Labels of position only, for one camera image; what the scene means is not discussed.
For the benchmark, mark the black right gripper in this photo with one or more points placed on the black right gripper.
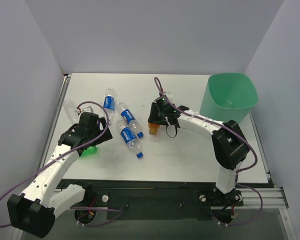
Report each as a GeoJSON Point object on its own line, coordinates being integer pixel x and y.
{"type": "Point", "coordinates": [154, 117]}

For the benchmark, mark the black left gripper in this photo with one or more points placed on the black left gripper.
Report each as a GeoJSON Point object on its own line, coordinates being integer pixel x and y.
{"type": "Point", "coordinates": [100, 136]}

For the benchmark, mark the orange juice bottle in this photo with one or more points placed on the orange juice bottle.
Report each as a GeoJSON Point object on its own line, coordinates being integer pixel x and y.
{"type": "Point", "coordinates": [153, 128]}

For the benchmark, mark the pepsi bottle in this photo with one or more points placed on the pepsi bottle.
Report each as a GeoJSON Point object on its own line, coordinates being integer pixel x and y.
{"type": "Point", "coordinates": [130, 120]}
{"type": "Point", "coordinates": [130, 139]}
{"type": "Point", "coordinates": [109, 102]}

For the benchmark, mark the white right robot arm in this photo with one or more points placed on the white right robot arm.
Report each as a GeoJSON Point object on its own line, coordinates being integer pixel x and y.
{"type": "Point", "coordinates": [229, 149]}

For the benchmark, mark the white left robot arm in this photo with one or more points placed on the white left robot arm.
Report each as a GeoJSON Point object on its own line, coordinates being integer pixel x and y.
{"type": "Point", "coordinates": [35, 210]}

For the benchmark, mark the green plastic bin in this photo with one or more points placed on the green plastic bin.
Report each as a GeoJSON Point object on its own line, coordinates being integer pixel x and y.
{"type": "Point", "coordinates": [228, 96]}

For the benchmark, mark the green plastic bottle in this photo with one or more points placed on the green plastic bottle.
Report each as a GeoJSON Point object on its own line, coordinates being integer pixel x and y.
{"type": "Point", "coordinates": [90, 151]}

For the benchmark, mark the clear unlabelled bottle left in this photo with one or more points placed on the clear unlabelled bottle left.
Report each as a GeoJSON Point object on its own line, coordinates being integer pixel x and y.
{"type": "Point", "coordinates": [70, 111]}

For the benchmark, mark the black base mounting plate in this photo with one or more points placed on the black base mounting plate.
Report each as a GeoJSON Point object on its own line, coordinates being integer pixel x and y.
{"type": "Point", "coordinates": [157, 200]}

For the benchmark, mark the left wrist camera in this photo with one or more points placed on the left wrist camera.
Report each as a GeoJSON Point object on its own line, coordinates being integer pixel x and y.
{"type": "Point", "coordinates": [88, 109]}

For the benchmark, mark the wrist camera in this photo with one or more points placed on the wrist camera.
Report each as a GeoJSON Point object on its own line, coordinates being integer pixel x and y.
{"type": "Point", "coordinates": [167, 94]}
{"type": "Point", "coordinates": [88, 109]}

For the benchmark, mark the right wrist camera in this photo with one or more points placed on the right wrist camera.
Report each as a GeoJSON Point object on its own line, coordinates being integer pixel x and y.
{"type": "Point", "coordinates": [167, 94]}

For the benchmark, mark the aluminium rail right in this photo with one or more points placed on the aluminium rail right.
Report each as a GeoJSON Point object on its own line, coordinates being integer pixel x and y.
{"type": "Point", "coordinates": [272, 198]}

